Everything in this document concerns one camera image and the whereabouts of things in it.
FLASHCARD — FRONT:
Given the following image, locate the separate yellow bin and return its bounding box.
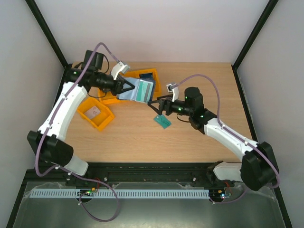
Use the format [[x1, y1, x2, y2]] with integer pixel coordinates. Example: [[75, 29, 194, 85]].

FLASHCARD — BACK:
[[77, 97, 115, 131]]

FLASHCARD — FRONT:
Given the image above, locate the controller board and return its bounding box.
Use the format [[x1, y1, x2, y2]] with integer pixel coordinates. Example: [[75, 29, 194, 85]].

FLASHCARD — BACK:
[[209, 189, 232, 202], [76, 188, 98, 197]]

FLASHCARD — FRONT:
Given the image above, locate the black frame post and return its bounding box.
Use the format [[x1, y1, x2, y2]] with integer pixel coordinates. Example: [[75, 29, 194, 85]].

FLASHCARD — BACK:
[[232, 0, 280, 69], [25, 0, 72, 69]]

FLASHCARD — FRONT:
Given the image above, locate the right black frame post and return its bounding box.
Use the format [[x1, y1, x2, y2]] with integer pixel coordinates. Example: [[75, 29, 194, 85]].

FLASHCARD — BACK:
[[232, 0, 280, 69]]

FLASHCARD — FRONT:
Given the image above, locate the yellow bin of row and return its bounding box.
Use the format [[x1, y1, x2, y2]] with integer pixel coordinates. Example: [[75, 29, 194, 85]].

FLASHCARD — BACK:
[[97, 90, 121, 105], [124, 68, 162, 98]]

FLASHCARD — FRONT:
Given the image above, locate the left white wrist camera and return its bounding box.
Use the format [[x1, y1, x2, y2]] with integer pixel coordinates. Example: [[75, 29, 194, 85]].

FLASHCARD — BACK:
[[110, 61, 130, 80]]

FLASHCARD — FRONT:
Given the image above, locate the yellow bin right of row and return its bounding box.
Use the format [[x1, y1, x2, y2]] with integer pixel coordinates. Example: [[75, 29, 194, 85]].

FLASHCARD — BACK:
[[124, 68, 162, 98]]

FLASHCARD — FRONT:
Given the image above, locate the right controller board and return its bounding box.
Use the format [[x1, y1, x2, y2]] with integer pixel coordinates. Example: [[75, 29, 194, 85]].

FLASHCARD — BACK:
[[209, 189, 232, 202]]

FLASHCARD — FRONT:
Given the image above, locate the blue leather card holder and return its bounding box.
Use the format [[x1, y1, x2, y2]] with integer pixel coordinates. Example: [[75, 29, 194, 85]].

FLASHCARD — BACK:
[[116, 77, 156, 103]]

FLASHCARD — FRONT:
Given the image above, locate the teal VIP card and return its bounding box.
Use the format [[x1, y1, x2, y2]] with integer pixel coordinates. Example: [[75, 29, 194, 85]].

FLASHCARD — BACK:
[[153, 115, 171, 129]]

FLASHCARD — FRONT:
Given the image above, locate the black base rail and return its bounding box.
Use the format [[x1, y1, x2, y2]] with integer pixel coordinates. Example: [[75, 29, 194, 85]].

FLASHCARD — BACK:
[[65, 161, 235, 188]]

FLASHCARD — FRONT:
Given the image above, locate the white pink cards stack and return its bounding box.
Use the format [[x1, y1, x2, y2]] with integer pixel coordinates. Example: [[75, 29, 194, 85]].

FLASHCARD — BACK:
[[84, 106, 101, 119]]

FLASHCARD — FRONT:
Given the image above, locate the left black frame post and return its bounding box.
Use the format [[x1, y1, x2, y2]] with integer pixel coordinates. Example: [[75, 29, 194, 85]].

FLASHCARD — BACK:
[[25, 0, 72, 69]]

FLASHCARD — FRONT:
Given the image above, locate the teal card in holder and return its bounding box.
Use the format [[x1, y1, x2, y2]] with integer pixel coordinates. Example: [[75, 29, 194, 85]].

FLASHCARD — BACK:
[[135, 80, 154, 103]]

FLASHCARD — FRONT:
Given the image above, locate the light blue slotted cable duct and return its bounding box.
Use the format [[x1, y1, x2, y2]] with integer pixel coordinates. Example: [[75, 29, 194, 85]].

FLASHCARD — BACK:
[[29, 189, 209, 199]]

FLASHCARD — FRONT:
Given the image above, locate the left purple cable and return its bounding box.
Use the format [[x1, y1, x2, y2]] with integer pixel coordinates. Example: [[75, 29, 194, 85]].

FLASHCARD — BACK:
[[34, 42, 119, 222]]

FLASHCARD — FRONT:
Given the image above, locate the blue cards stack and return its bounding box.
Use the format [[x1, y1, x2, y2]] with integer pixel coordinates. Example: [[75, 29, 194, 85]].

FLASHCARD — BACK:
[[139, 73, 153, 80]]

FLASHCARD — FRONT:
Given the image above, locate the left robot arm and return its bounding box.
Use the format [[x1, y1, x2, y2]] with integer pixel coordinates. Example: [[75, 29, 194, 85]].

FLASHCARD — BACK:
[[27, 50, 135, 177]]

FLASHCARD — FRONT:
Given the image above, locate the yellow bin leftmost of row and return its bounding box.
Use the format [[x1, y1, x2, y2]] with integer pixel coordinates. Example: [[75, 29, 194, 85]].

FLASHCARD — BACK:
[[97, 90, 121, 105]]

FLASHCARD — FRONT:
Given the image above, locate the left controller board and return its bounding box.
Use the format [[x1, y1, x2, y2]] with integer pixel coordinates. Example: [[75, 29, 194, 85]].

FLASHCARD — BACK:
[[76, 188, 98, 197]]

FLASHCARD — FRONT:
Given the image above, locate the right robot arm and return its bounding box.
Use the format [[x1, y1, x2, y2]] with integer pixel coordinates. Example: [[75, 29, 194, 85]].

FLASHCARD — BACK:
[[148, 87, 279, 191]]

